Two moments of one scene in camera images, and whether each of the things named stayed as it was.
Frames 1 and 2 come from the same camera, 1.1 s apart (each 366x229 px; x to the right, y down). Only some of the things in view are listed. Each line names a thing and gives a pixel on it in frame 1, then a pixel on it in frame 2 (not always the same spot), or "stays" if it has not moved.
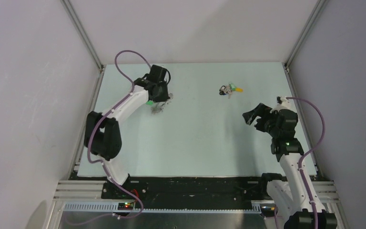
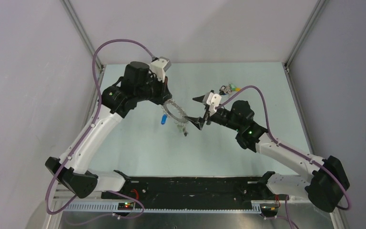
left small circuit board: (125, 206) stays
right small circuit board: (267, 209) stays
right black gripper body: (267, 124) → (222, 117)
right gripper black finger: (262, 110) → (202, 98)
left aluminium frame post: (83, 35) stays
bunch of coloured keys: (229, 88) stays
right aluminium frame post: (305, 33) stays
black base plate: (184, 193) stays
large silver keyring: (158, 107) → (184, 119)
